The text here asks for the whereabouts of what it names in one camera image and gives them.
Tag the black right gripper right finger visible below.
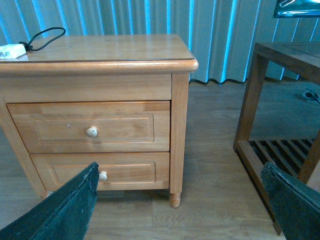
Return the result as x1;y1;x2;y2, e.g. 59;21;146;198
260;162;320;240

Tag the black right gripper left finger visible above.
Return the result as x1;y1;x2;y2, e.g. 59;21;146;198
0;162;99;240

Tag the wooden drawer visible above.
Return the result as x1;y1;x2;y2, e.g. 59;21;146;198
30;152;170;191
7;101;170;154

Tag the black charger cable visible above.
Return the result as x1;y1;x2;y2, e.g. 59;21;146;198
19;26;67;52

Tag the white charger adapter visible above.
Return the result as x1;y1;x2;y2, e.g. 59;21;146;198
0;43;26;59

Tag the dark wooden side table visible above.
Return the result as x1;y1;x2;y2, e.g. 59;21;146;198
233;42;320;240

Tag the small dark floor object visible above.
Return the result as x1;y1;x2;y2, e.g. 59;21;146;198
301;88;320;104

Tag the light wooden nightstand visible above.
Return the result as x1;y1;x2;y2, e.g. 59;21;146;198
0;34;198;208

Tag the pale pleated curtain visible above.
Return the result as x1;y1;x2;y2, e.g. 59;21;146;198
0;0;320;83

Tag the dark object top right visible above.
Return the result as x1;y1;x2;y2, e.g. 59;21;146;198
273;0;320;18

